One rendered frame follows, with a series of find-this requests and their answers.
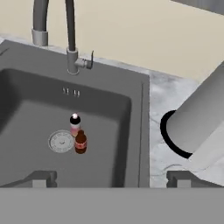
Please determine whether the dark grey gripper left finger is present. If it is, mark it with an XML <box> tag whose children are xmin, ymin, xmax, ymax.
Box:
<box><xmin>0</xmin><ymin>170</ymin><xmax>58</xmax><ymax>189</ymax></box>

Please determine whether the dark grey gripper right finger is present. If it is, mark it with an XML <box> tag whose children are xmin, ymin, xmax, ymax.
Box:
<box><xmin>166</xmin><ymin>170</ymin><xmax>224</xmax><ymax>189</ymax></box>

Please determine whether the small brown bottle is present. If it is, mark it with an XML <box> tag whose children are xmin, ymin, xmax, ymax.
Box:
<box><xmin>74</xmin><ymin>129</ymin><xmax>88</xmax><ymax>155</ymax></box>

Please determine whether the small pink bottle black cap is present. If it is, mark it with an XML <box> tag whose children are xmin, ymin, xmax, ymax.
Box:
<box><xmin>69</xmin><ymin>112</ymin><xmax>82</xmax><ymax>138</ymax></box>

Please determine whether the dark grey kitchen sink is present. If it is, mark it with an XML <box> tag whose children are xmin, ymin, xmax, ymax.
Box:
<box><xmin>0</xmin><ymin>39</ymin><xmax>151</xmax><ymax>189</ymax></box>

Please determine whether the grey curved sink tap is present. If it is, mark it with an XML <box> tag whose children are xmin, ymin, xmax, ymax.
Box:
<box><xmin>31</xmin><ymin>0</ymin><xmax>95</xmax><ymax>75</ymax></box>

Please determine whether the black round towel holder base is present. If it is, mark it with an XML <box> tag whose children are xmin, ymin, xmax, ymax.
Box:
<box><xmin>159</xmin><ymin>109</ymin><xmax>194</xmax><ymax>160</ymax></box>

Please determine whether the grey wall cupboard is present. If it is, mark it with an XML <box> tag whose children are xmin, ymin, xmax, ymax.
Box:
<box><xmin>170</xmin><ymin>0</ymin><xmax>224</xmax><ymax>16</ymax></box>

